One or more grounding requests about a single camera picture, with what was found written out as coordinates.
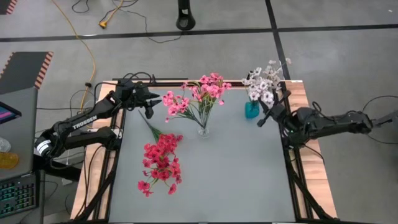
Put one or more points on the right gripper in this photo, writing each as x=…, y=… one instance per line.
x=276, y=113

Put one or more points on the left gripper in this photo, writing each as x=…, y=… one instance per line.
x=140, y=96

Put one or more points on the pink artificial flower bunch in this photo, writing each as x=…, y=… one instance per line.
x=174, y=104
x=214, y=91
x=214, y=77

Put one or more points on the red artificial flower bunch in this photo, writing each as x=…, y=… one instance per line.
x=155, y=152
x=144, y=186
x=168, y=139

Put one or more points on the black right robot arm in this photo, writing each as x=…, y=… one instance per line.
x=335, y=126

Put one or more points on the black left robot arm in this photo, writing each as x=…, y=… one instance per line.
x=102, y=107

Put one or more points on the blue glass vase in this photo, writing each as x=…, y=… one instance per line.
x=251, y=112

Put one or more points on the clear glass vase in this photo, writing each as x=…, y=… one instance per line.
x=203, y=133

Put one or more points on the black round stand base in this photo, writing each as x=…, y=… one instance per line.
x=185, y=20

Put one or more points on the grey floor stand foot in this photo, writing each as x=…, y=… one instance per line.
x=387, y=118

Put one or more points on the large black striped-edge floor mat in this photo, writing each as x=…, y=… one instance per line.
x=25, y=71

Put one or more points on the grey desk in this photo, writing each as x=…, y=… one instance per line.
x=18, y=140

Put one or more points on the small monitor screen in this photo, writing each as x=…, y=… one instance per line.
x=6, y=113

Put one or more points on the clear plastic cup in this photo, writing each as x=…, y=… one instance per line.
x=3, y=144

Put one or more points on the yellow bowl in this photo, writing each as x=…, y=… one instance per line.
x=7, y=160

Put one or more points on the backlit keyboard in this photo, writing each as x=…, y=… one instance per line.
x=17, y=196

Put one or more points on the small black striped-edge floor mat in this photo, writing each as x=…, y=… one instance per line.
x=7, y=5

